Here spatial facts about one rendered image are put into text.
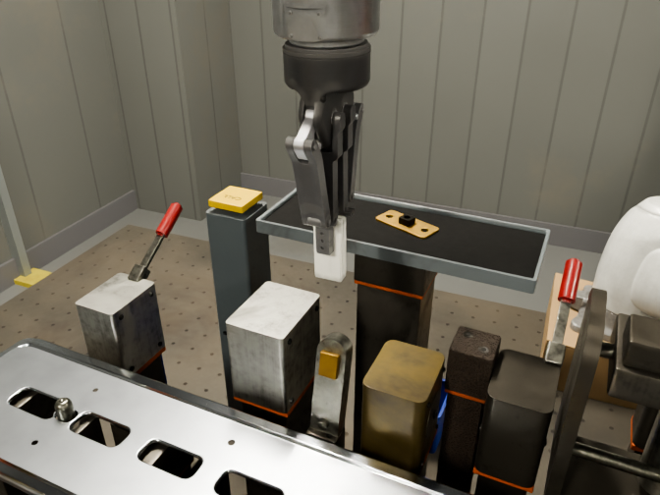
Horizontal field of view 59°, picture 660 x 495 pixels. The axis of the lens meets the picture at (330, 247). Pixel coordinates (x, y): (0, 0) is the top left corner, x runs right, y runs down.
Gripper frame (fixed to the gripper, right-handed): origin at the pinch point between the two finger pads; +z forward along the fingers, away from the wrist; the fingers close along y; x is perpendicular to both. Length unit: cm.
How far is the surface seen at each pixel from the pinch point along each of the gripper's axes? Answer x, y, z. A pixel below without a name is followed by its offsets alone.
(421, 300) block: 6.1, -16.4, 15.5
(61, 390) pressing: -33.1, 10.1, 22.5
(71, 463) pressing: -23.5, 18.3, 22.5
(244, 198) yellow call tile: -22.5, -19.9, 7.0
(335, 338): 0.2, -0.6, 12.1
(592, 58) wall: 23, -253, 29
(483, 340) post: 15.6, -8.0, 13.2
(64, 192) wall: -215, -151, 93
